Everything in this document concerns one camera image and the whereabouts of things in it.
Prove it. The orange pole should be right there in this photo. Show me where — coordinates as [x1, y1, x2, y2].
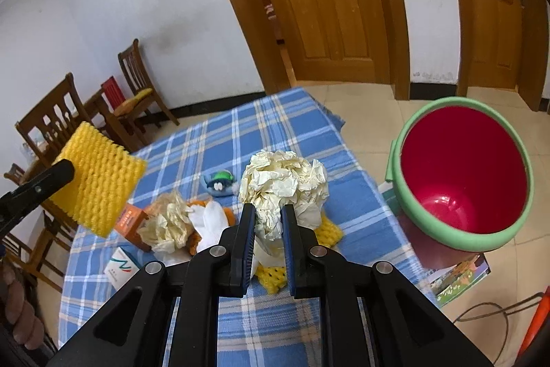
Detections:
[517, 288, 549, 358]

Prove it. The orange medicine box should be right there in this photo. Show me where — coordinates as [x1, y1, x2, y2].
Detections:
[114, 203, 151, 252]

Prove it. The wooden chair near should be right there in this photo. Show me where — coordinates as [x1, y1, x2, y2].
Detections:
[15, 73, 91, 167]

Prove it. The person's left hand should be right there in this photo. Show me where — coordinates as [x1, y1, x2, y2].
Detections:
[1, 262, 45, 350]

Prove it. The yellow foam fruit net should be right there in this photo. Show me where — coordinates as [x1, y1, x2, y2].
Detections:
[50, 122, 147, 238]

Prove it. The wooden chair far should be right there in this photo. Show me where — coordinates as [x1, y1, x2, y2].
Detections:
[118, 38, 180, 126]

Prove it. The yellow foam net on table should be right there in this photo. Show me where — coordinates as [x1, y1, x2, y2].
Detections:
[255, 206, 344, 298]

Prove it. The cream paper ball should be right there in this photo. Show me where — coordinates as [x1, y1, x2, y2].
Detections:
[239, 150, 329, 267]

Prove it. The red small chair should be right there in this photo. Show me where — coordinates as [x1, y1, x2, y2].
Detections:
[101, 76, 126, 110]

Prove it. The grey floor cable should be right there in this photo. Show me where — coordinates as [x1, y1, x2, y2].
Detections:
[453, 290, 547, 365]

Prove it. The wooden chair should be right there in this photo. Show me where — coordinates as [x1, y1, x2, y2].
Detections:
[15, 73, 91, 167]
[118, 38, 180, 126]

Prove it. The red green trash bin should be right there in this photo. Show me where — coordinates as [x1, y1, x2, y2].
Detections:
[384, 97, 534, 270]

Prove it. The white teal carton box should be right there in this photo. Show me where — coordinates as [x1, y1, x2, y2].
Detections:
[103, 248, 140, 291]

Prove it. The colourful book under bin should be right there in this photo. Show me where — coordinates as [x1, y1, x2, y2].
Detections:
[426, 253, 491, 308]

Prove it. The green blue toy figure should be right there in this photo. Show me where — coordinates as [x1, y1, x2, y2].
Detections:
[202, 170, 240, 197]

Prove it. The blue plaid tablecloth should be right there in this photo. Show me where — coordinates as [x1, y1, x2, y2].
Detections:
[58, 86, 439, 367]

